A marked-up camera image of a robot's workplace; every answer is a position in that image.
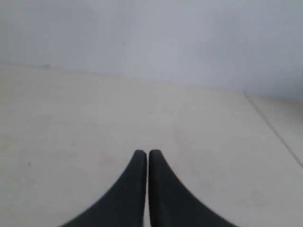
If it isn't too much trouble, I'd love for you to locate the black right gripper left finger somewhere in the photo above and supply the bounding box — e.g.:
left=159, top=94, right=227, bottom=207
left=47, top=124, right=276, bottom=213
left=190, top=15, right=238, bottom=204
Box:
left=63, top=150, right=147, bottom=227

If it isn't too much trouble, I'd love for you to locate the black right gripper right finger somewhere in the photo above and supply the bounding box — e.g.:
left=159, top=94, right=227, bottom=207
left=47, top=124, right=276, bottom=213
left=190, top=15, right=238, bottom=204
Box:
left=148, top=150, right=234, bottom=227

